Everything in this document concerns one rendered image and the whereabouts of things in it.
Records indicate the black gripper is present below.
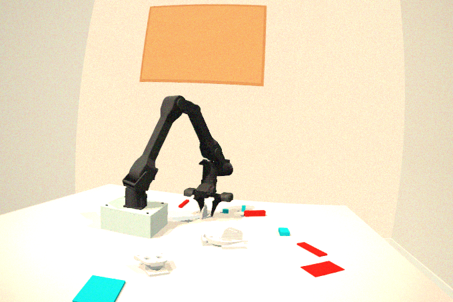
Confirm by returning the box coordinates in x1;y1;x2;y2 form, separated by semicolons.
183;177;234;217

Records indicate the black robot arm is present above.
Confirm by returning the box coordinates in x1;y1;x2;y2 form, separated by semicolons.
122;95;233;210

